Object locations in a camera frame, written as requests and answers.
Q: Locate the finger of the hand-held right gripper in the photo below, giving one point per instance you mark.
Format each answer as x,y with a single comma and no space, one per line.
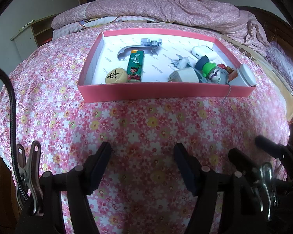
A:
243,160
271,146

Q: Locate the purple striped pillow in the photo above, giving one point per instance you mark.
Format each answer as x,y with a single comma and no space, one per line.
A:
285,63

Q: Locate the red yellow toy figure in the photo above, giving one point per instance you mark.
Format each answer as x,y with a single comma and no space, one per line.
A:
223,67

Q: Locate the blue white wrapper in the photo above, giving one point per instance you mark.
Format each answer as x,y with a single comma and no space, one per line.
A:
182,62

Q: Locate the white earbud case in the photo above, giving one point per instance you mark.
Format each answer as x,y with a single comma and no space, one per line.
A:
205,51

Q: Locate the light blue plastic hook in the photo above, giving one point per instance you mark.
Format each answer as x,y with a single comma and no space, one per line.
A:
123,51

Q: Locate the pink floral bedsheet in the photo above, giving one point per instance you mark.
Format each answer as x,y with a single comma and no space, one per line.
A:
141,126

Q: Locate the white orange pill bottle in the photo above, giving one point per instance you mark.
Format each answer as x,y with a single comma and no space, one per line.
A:
245,76

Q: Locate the white charger plug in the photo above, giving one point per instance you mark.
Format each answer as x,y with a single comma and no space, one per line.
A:
183,75

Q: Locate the white bedside cabinet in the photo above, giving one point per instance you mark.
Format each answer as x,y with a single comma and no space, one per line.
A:
24,39

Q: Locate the dark wooden headboard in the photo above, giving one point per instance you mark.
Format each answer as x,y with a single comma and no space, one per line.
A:
278,26

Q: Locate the pink floral quilt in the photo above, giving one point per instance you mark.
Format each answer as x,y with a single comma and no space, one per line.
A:
161,7

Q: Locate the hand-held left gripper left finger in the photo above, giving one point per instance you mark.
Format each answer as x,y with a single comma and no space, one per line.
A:
101,163

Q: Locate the cartoon print sheet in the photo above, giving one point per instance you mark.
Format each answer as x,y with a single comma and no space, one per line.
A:
92,22

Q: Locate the pink cardboard box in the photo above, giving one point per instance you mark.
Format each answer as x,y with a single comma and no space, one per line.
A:
136,92

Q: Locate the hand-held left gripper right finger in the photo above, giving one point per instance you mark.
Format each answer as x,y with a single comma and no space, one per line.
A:
183,168

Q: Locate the green snack packet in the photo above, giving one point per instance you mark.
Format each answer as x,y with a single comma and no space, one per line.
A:
135,65

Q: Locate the round wooden chess piece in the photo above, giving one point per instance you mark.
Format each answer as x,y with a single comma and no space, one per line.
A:
115,76

